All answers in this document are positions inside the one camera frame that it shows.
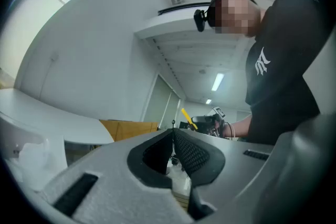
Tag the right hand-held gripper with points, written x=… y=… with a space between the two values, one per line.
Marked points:
x=219 y=112

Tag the person's right forearm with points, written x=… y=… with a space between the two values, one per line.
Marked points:
x=239 y=128

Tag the brown cardboard box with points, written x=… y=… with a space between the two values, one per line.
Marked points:
x=128 y=129

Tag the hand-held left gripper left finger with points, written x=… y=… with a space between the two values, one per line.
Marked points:
x=118 y=191

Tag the rectangular ceiling light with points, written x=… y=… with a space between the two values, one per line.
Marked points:
x=218 y=81
x=208 y=101

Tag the white plastic bag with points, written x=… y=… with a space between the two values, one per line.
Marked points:
x=34 y=162

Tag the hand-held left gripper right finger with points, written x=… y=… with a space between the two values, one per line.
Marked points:
x=236 y=162

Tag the glass door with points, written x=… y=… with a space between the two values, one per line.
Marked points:
x=162 y=102

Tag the black printed t-shirt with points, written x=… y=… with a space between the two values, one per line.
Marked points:
x=286 y=60

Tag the yellow utility knife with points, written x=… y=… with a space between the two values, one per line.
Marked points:
x=188 y=117

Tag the black head-worn camera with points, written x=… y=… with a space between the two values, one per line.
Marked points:
x=200 y=21

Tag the person's right hand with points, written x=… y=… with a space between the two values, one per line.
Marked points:
x=218 y=128

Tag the person's head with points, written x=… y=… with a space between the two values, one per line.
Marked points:
x=236 y=13

